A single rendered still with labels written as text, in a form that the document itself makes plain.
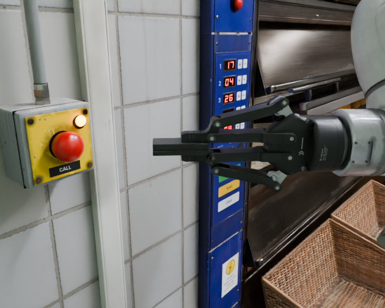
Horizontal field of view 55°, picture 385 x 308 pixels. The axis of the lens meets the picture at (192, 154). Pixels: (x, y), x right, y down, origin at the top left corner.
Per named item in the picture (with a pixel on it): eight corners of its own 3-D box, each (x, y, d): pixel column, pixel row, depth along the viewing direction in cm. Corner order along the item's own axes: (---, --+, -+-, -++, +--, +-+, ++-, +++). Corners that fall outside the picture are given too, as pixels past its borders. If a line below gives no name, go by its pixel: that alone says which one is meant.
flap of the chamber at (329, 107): (308, 120, 89) (239, 124, 102) (435, 69, 218) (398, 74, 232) (307, 110, 89) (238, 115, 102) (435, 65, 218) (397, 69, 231)
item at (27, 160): (5, 178, 51) (-8, 105, 47) (69, 159, 58) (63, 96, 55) (31, 192, 46) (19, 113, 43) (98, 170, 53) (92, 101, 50)
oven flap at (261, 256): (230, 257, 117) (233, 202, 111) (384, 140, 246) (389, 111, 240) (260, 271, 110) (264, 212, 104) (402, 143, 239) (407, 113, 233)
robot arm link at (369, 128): (388, 186, 46) (342, 188, 46) (352, 162, 55) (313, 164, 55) (401, 115, 44) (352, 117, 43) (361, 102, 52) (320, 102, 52)
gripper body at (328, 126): (351, 117, 44) (275, 118, 43) (341, 183, 47) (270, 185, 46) (324, 106, 51) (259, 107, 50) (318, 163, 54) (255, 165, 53)
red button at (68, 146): (46, 161, 48) (43, 132, 47) (73, 154, 51) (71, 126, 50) (61, 167, 46) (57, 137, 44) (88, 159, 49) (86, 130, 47)
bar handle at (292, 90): (295, 110, 92) (289, 111, 93) (342, 95, 116) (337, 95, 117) (293, 87, 91) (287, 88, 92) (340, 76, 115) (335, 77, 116)
